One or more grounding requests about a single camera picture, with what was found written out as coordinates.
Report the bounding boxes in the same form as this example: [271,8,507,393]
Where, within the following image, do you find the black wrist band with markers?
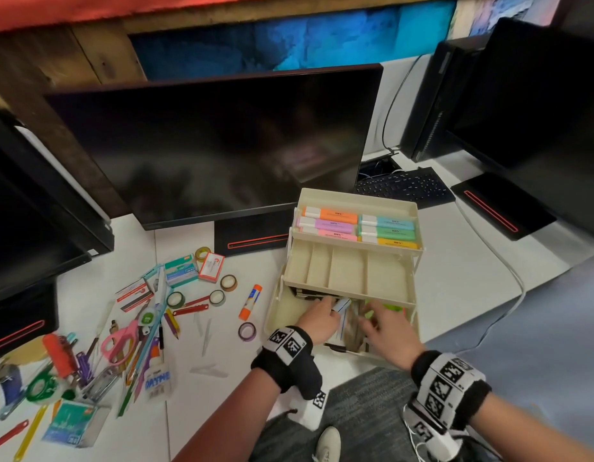
[251,326,325,401]

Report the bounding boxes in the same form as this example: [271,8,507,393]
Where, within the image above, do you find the black monitor thick frame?
[0,106,116,308]

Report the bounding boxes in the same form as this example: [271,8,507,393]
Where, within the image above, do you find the stack of paper notes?
[332,298,375,355]

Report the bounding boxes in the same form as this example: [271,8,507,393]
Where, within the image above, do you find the white cable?
[453,197,527,356]

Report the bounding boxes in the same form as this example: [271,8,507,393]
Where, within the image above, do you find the set of pastel highlighters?
[298,206,419,250]

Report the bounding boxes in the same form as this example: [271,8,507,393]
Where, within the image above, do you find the black keyboard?
[355,167,456,210]

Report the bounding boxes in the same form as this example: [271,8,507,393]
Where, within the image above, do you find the silver stapler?
[80,365,122,405]

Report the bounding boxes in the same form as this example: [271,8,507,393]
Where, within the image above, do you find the light blue pen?
[128,308,166,381]

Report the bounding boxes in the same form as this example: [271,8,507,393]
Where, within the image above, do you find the yellow paper fastener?
[13,404,49,462]

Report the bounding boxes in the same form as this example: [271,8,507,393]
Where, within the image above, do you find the cream tiered organizer box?
[264,188,425,369]

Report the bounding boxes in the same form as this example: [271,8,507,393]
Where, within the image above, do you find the person's left hand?
[296,297,344,345]

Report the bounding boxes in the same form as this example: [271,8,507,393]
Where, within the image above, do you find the red orange marker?
[43,333,79,379]

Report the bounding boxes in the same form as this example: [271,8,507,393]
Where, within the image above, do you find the orange cap glue stick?
[238,285,263,321]

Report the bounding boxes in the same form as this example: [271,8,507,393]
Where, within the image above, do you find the person's right forearm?
[451,389,594,462]

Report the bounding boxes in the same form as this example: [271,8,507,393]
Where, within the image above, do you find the white correction fluid bottle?
[144,363,173,403]

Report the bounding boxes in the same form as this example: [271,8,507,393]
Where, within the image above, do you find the white shoe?
[312,426,342,462]

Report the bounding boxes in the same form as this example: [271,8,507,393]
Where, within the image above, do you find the black cable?
[381,55,423,155]

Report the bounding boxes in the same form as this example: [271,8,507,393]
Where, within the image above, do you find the green tape dispenser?
[26,368,67,405]

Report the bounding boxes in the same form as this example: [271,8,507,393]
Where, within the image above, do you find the black flat base red stripe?
[451,172,558,242]

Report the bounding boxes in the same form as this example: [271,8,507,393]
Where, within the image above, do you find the red white cards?
[115,279,153,313]

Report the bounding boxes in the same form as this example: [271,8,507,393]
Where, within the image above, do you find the black stand base red line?
[0,279,60,364]

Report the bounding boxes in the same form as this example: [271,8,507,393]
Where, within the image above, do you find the large black monitor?
[44,64,384,231]

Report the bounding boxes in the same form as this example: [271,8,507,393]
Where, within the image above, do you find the small teal staple box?
[163,255,200,287]

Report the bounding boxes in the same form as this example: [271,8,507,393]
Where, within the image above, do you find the black monitor matte screen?
[445,16,594,231]

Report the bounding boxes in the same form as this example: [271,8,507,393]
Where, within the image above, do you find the person's left forearm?
[174,365,284,462]

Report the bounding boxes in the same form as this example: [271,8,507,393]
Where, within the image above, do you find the long red clip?
[0,420,29,456]

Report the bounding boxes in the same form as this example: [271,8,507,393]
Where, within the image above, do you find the person's right hand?
[360,309,426,371]

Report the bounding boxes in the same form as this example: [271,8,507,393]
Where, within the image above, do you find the large teal clear box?
[42,399,111,449]

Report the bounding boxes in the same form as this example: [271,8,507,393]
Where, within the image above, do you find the black computer tower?
[400,36,490,162]

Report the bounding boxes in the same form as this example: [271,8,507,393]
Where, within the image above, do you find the green sticky notes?
[364,303,405,319]

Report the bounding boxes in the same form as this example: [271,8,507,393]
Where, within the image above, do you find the blue hole punch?
[0,363,26,421]

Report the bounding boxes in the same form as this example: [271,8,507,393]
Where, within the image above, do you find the pink scissors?
[100,320,140,365]

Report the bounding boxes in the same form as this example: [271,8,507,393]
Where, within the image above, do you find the red white staple box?
[198,252,225,283]

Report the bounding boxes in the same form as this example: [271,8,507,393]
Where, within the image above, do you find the black monitor base red stripe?
[214,209,298,257]

